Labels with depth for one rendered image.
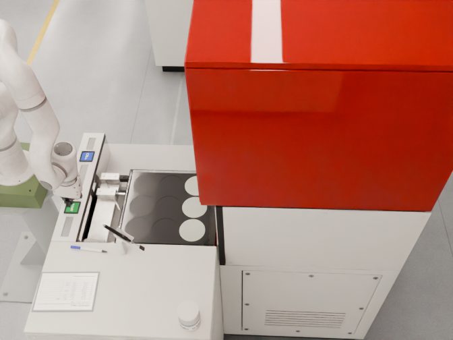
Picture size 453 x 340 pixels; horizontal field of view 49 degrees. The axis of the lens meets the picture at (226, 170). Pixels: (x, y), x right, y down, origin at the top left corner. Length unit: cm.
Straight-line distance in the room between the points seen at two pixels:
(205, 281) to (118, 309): 31
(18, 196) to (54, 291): 53
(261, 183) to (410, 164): 43
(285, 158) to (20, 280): 202
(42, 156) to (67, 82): 243
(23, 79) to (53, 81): 255
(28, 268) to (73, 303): 130
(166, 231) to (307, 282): 61
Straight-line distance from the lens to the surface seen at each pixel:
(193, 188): 208
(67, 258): 193
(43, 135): 169
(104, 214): 210
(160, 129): 357
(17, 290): 307
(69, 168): 178
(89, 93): 395
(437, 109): 136
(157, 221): 201
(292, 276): 205
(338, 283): 212
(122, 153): 236
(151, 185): 212
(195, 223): 199
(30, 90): 161
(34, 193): 221
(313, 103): 128
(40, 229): 255
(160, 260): 185
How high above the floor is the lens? 257
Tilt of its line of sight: 52 degrees down
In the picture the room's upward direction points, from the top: 2 degrees counter-clockwise
